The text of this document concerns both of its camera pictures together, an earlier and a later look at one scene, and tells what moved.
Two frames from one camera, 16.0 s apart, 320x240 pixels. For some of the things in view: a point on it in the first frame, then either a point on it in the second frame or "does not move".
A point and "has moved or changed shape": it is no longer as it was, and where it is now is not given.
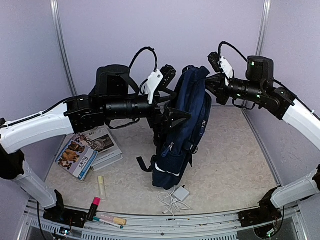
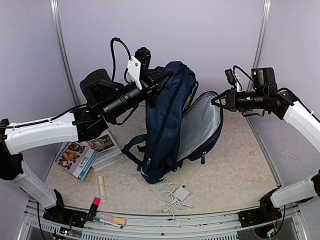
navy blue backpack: x=177 y=144 has moved or changed shape
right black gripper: x=219 y=88 → x=232 y=102
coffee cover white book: x=102 y=140 does not move
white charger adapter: x=181 y=193 does not move
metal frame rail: x=291 y=226 does not move
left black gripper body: x=154 y=118 → x=149 y=87
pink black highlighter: x=93 y=209 does not move
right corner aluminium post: x=267 y=4 does not move
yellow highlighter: x=102 y=191 does not move
